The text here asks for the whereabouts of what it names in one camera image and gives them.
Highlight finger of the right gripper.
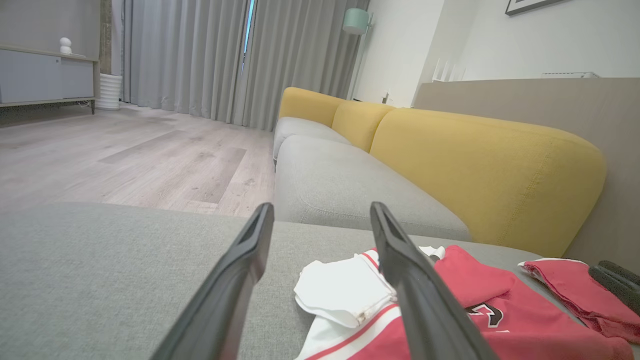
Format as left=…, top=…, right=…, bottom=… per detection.
left=588, top=266, right=640, bottom=315
left=598, top=260, right=640, bottom=291

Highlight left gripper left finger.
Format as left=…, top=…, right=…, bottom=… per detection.
left=150, top=202, right=276, bottom=360

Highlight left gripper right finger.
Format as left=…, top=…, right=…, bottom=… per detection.
left=370, top=201, right=499, bottom=360

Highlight red shorts white stripe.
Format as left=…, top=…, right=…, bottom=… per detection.
left=517, top=257, right=640, bottom=346

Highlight red jersey white sleeves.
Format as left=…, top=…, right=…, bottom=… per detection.
left=293, top=244, right=636, bottom=360

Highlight large grey sofa seat cushion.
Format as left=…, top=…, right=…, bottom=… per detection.
left=273, top=134, right=474, bottom=242

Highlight large yellow sofa back cushion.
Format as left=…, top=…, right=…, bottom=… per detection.
left=370, top=107, right=608, bottom=259

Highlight small grey sofa seat cushion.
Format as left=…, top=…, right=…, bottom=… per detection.
left=272, top=116, right=354, bottom=168

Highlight small yellow sofa back cushion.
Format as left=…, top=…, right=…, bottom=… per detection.
left=278, top=87, right=349, bottom=129
left=331, top=100, right=399, bottom=154

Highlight flat white box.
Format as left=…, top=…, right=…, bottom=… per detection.
left=540, top=71, right=600, bottom=80

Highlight white ribbed bin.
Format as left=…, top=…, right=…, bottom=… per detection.
left=94, top=73, right=124, bottom=111

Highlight white upright items on ledge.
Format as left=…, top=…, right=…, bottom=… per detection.
left=431, top=57, right=467, bottom=83

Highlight grey curtain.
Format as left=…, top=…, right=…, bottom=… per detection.
left=232, top=0, right=372, bottom=132
left=111, top=0, right=252, bottom=125

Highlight black framed picture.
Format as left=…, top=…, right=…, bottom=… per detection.
left=504, top=0, right=567, bottom=17

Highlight grey sideboard cabinet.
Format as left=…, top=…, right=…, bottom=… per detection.
left=0, top=44, right=100, bottom=117

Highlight teal shade floor lamp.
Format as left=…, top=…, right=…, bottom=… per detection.
left=342, top=7, right=375, bottom=102

